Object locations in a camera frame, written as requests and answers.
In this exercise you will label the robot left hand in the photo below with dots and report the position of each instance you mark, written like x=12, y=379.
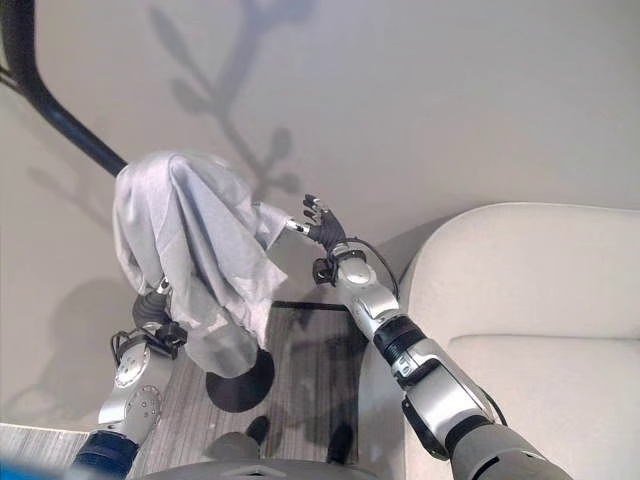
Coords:
x=149, y=310

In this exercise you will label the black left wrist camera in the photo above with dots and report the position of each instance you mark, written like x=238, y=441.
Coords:
x=172, y=336

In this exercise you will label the robot left leg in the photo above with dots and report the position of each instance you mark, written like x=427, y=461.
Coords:
x=232, y=445

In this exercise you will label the light grey garment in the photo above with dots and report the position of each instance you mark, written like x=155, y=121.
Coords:
x=195, y=235

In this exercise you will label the cream fabric sofa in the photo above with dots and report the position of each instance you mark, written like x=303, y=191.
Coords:
x=530, y=280

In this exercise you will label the silver robot body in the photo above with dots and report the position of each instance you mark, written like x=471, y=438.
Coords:
x=260, y=473

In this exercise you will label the black clothes rack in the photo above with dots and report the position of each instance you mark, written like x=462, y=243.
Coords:
x=65, y=117

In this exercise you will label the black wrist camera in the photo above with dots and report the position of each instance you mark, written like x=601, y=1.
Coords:
x=172, y=336
x=322, y=271

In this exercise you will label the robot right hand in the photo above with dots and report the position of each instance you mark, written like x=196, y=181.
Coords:
x=330, y=230

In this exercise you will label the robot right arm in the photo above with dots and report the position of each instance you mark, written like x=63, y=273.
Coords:
x=440, y=385

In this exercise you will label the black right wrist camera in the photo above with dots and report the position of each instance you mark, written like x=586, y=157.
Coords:
x=322, y=271

